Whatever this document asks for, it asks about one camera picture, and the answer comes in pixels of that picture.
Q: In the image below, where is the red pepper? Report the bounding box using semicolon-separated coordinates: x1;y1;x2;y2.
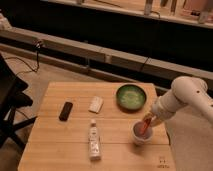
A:
140;114;152;134

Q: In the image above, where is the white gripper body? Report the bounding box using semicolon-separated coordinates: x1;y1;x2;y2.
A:
150;98;177;127

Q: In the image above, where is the black remote control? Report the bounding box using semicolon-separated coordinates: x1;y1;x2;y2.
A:
59;102;73;121

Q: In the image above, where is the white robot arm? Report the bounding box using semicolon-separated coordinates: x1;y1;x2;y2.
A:
150;76;213;126

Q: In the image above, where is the black cable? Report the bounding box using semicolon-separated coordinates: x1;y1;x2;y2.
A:
3;39;44;75

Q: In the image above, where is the white rectangular block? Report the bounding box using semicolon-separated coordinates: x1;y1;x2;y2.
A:
89;96;103;113

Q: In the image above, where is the wooden table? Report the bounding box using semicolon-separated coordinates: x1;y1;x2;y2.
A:
18;82;176;171

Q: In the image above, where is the green bowl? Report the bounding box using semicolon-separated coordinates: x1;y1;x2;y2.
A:
116;84;146;111

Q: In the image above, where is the black office chair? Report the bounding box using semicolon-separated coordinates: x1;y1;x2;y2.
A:
0;54;35;149

